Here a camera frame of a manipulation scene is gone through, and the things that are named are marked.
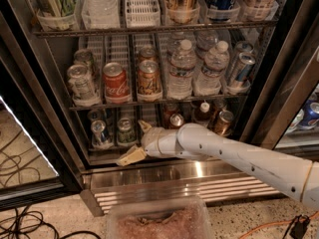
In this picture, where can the water bottle rear left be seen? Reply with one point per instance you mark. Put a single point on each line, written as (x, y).
(173, 42)

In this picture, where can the closed right fridge door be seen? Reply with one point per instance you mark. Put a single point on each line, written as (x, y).
(287, 76)

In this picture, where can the orange can behind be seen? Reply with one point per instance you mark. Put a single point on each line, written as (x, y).
(147, 53)

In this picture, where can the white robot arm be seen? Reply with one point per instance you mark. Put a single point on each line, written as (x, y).
(295, 177)

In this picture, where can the silver can middle shelf front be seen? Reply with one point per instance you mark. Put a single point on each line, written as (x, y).
(81, 82)

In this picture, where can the silver can middle shelf behind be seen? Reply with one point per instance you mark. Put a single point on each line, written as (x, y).
(86, 57)

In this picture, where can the silver can shelf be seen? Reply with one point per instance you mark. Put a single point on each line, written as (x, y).
(86, 57)
(81, 82)

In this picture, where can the clear plastic bin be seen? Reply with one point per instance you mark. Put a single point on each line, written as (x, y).
(177, 218)

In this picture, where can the copper can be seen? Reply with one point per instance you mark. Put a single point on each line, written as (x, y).
(217, 106)
(223, 123)

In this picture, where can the water bottle rear right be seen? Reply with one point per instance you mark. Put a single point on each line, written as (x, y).
(205, 40)

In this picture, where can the wire shelf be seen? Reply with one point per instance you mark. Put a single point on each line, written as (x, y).
(154, 30)
(163, 101)

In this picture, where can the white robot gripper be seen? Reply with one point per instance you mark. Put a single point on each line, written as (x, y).
(150, 142)

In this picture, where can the clear water bottle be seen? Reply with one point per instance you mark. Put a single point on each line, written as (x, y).
(214, 64)
(180, 71)

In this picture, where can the slim silver blue can front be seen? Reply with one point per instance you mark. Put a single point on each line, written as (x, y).
(241, 70)

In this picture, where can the copper can bottom behind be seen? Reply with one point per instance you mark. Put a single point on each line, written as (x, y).
(217, 106)

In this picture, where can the middle wire shelf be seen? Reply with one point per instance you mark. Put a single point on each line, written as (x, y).
(163, 101)

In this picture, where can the clear bottle top shelf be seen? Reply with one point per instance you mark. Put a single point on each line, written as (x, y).
(100, 14)

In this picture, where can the slim silver can behind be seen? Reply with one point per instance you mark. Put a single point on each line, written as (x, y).
(241, 46)

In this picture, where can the red can bottom behind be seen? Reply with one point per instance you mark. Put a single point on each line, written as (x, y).
(167, 111)

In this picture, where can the clear water bottle right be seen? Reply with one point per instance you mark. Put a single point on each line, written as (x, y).
(214, 64)

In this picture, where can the open glass fridge door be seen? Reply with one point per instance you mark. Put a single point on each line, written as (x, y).
(29, 167)

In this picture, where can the blue Pepsi can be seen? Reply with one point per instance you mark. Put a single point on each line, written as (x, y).
(311, 115)

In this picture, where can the brown bottle white cap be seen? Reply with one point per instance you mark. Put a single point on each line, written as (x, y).
(201, 115)

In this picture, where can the red Coca-Cola can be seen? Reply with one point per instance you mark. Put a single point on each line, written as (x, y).
(116, 80)

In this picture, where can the white can behind Pepsi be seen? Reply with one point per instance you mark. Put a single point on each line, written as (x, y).
(296, 121)

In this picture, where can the green soda can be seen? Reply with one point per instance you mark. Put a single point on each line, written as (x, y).
(126, 132)

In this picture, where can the blue can behind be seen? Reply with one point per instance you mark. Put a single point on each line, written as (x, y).
(102, 114)

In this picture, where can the stainless fridge base grille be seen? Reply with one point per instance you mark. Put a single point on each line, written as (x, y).
(212, 180)

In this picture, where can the top wire shelf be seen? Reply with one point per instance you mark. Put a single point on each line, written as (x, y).
(154, 30)

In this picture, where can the clear water bottle left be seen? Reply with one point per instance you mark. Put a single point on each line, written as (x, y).
(180, 71)

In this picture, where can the black plug box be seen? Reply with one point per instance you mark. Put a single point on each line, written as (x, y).
(300, 227)

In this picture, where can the copper can bottom front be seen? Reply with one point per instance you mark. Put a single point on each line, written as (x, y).
(223, 123)

